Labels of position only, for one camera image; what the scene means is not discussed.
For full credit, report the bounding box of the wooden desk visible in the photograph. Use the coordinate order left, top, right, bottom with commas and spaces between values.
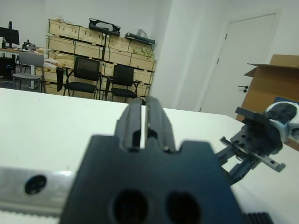
0, 47, 45, 77

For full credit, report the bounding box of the white door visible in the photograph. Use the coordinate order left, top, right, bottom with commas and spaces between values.
200, 12, 281, 113

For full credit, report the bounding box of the blue box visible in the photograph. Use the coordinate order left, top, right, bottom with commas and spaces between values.
274, 96, 299, 104

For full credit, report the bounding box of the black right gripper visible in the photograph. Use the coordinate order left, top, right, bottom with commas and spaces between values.
214, 116, 286, 188

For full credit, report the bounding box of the black computer tower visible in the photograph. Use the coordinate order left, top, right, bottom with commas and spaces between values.
0, 56, 16, 79

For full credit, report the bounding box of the grey chair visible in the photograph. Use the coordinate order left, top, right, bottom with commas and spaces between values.
12, 52, 46, 93

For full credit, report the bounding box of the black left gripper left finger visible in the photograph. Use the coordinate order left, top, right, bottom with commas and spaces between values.
115, 98, 142, 153

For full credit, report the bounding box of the black computer monitor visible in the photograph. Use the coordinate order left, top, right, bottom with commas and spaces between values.
0, 21, 20, 49

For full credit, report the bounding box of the open cardboard box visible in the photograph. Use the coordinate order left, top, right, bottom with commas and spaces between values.
235, 54, 299, 122

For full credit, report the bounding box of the black plastic tray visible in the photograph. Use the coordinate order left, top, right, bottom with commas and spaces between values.
124, 32, 156, 46
88, 17, 122, 37

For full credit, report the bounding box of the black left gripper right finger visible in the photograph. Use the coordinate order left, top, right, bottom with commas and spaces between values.
145, 95, 176, 154

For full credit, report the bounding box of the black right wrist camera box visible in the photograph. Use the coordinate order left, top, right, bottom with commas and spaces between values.
235, 106, 266, 123

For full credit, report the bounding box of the black office chair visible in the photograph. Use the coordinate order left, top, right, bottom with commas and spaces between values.
105, 63, 143, 104
56, 56, 104, 100

